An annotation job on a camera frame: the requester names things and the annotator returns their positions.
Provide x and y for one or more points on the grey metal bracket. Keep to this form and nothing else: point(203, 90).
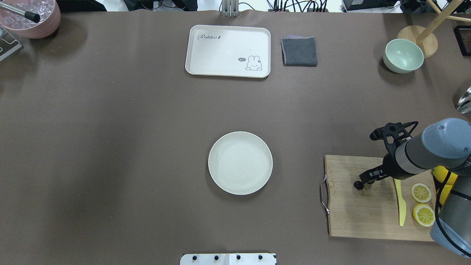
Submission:
point(8, 44)

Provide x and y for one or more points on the lower yellow lemon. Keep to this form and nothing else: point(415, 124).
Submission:
point(445, 191)

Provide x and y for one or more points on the cream rabbit tray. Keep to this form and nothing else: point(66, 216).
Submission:
point(229, 51)

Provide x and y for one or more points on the yellow plastic knife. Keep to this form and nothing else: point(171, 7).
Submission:
point(402, 205)

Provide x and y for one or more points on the thick lemon slice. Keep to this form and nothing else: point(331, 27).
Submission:
point(424, 215)

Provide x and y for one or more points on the purple cloth under grey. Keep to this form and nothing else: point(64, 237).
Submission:
point(293, 37)

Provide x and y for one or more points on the wooden cutting board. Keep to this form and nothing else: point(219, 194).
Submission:
point(372, 212)

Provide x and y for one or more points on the upper yellow lemon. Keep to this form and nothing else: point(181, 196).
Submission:
point(440, 174)

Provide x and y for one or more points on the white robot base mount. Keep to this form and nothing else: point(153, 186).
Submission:
point(229, 259)

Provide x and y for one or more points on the pink bowl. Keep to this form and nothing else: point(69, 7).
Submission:
point(50, 18)

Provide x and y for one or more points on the wooden stand with base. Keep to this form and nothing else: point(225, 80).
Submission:
point(424, 37)

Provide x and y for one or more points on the thin lemon slice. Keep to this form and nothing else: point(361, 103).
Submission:
point(421, 193)

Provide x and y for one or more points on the shiny metal object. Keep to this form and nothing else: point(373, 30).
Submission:
point(463, 105)

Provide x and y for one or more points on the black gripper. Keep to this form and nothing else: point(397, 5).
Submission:
point(390, 164)

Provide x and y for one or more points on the mint green bowl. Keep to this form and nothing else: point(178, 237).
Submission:
point(402, 56)

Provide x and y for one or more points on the white round plate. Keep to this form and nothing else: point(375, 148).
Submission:
point(240, 163)

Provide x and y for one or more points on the black handled utensil in bowl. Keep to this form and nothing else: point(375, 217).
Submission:
point(34, 17)

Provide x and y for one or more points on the grey folded cloth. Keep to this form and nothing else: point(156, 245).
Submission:
point(299, 52)

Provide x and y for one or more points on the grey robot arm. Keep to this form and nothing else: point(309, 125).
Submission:
point(445, 143)

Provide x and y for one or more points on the yellow lemon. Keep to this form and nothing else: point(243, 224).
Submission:
point(440, 174)
point(445, 191)

